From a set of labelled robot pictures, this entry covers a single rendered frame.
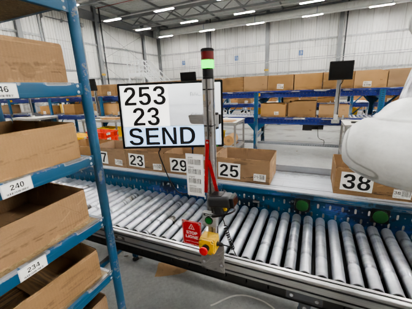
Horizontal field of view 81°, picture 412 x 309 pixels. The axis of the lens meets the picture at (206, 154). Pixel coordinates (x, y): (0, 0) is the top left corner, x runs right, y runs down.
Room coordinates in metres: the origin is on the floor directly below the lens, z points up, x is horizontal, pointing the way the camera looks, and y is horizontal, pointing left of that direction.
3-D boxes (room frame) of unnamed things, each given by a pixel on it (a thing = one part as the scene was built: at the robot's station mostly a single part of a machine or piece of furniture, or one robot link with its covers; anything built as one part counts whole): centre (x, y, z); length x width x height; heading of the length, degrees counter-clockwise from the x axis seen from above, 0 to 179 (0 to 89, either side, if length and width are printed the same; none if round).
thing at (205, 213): (0.96, -0.01, 0.95); 0.07 x 0.03 x 0.07; 66
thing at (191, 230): (1.00, 0.05, 0.85); 0.16 x 0.01 x 0.13; 66
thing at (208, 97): (0.99, -0.02, 1.11); 0.12 x 0.05 x 0.88; 66
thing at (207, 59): (1.00, -0.02, 1.62); 0.05 x 0.05 x 0.06
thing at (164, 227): (1.40, 0.21, 0.72); 0.52 x 0.05 x 0.05; 156
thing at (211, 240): (0.92, -0.03, 0.84); 0.15 x 0.09 x 0.07; 66
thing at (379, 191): (1.36, -0.98, 0.96); 0.39 x 0.29 x 0.17; 66
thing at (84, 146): (2.32, 1.15, 0.96); 0.39 x 0.29 x 0.17; 66
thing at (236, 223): (1.24, -0.15, 0.72); 0.52 x 0.05 x 0.05; 156
